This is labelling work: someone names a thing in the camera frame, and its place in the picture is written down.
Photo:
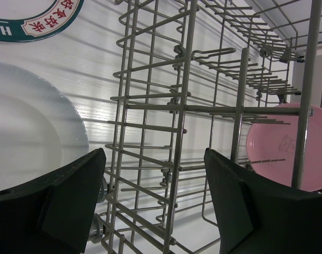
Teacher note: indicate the green rimmed printed plate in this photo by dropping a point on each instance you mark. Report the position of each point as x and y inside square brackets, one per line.
[56, 18]

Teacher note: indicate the grey wire dish rack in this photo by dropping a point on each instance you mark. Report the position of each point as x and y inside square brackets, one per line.
[197, 75]

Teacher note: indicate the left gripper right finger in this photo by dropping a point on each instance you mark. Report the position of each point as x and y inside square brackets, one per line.
[257, 215]

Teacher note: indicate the pink plastic plate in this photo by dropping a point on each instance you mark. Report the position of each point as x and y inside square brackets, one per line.
[271, 148]

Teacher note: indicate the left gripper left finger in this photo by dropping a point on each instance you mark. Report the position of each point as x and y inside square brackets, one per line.
[52, 213]

